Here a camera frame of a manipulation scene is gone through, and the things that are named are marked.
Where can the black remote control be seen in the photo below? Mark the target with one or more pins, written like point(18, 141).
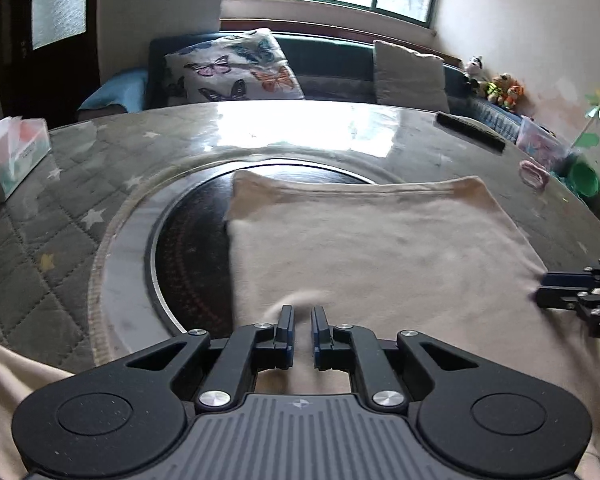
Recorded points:
point(470, 131)

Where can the clear plastic storage box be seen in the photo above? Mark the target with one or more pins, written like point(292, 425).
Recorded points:
point(540, 142)

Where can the black round turntable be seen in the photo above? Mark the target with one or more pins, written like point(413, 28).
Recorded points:
point(190, 250)

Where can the dark teal sofa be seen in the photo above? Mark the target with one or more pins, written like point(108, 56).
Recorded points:
point(330, 62)

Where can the white tissue box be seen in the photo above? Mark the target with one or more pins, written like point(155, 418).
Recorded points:
point(10, 152)

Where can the green yellow plush toy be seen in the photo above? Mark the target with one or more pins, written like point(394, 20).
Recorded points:
point(495, 91)

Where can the green plastic bucket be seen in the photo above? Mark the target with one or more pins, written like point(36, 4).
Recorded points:
point(582, 177)

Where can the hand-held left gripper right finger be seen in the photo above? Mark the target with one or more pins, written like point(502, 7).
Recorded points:
point(322, 332)

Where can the butterfly print pillow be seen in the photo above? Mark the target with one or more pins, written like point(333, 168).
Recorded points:
point(235, 67)

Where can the dark wooden door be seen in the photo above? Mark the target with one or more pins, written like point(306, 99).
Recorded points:
point(45, 20)

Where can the beige garment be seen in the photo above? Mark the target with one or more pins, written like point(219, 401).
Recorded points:
point(380, 250)

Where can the light blue cloth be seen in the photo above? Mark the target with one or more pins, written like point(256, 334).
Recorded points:
point(122, 89)

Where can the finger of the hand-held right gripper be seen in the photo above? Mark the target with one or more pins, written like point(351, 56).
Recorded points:
point(565, 278)
point(562, 299)

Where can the black and white plush toy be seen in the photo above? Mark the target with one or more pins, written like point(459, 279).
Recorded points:
point(474, 67)

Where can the grey pillow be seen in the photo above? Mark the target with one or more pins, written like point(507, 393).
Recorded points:
point(410, 77)

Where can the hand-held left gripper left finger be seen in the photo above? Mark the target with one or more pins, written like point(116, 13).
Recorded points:
point(285, 331)

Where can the orange plush toy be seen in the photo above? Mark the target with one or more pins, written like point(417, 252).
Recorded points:
point(512, 91)

